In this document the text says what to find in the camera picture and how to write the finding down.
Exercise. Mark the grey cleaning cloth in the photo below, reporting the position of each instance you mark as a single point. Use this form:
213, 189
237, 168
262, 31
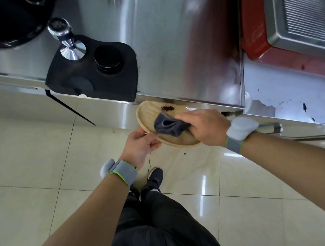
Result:
168, 126

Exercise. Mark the grey left wrist tracker band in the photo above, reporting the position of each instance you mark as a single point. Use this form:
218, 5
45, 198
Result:
122, 170

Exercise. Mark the person's right fingers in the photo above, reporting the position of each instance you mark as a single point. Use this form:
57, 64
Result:
184, 116

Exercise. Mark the person's right hand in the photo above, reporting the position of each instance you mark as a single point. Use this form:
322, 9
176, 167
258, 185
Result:
206, 127

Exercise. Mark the black round bin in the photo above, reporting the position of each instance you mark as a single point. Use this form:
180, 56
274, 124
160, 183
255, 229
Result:
10, 21

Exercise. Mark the person's left hand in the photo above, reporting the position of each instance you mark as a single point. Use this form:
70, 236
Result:
136, 152

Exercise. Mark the round wooden plate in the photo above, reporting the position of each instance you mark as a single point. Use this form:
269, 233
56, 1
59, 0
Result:
148, 114

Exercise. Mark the steel drip tray grate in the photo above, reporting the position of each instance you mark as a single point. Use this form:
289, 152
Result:
304, 16

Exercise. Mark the person's black trousers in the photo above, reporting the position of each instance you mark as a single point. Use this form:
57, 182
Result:
160, 226

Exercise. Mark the grey wrist tracker band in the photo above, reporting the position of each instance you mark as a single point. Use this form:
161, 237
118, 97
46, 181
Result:
122, 170
238, 133

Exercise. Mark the black round coffee distributor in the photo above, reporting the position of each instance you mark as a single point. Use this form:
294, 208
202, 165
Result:
107, 59

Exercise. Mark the coffee grounds pile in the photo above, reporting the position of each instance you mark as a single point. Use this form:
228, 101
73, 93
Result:
168, 108

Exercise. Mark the black rubber tamping mat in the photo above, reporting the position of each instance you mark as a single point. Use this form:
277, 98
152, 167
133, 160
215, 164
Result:
105, 83

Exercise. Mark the red espresso machine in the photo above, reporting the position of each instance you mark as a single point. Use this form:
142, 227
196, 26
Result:
256, 33

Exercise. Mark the person's left forearm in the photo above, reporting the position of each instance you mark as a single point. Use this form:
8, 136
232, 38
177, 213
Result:
83, 225

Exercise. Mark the person's right forearm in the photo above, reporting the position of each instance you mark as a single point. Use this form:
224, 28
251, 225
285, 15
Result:
297, 168

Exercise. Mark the grey right wrist tracker band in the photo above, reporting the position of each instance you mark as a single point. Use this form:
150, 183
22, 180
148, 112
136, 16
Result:
238, 133

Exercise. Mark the person's left thumb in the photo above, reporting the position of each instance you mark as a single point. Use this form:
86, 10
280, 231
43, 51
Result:
154, 146

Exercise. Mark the person's black shoe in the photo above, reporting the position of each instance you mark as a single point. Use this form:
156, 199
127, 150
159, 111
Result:
155, 178

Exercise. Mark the steel coffee tamper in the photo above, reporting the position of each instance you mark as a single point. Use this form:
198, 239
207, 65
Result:
66, 39

